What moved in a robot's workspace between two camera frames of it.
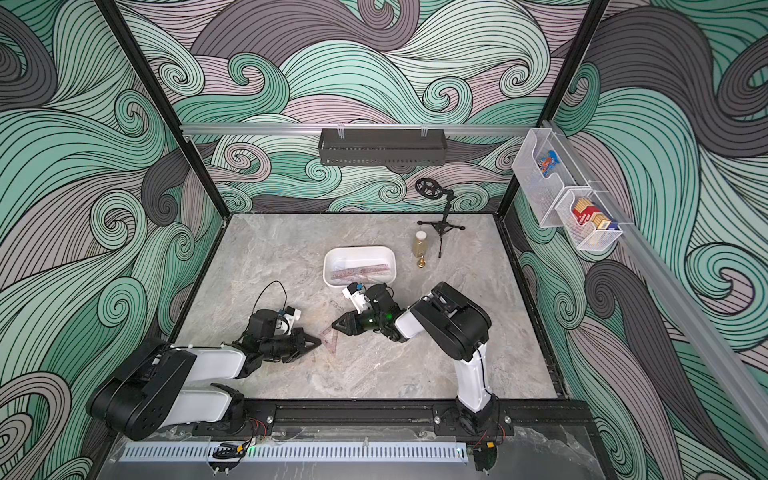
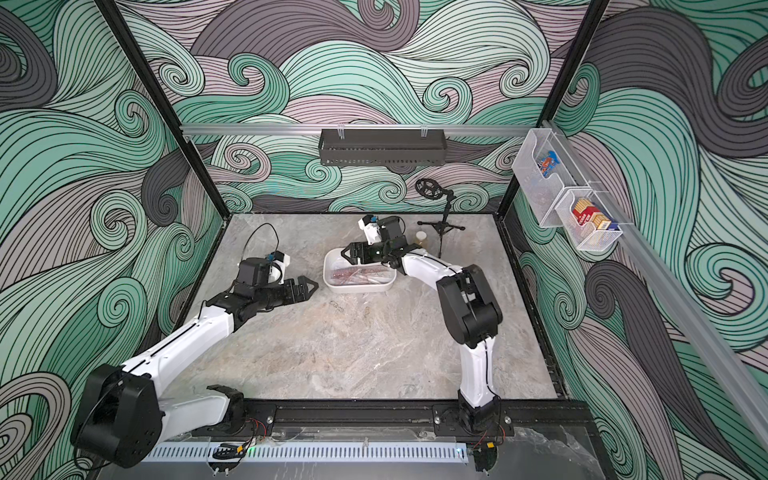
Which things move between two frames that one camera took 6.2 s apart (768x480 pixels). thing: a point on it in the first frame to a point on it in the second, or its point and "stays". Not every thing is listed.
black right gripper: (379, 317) to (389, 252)
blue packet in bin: (549, 162) stays
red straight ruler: (357, 271) stays
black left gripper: (298, 336) to (302, 294)
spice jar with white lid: (420, 244) stays
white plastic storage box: (365, 264) stays
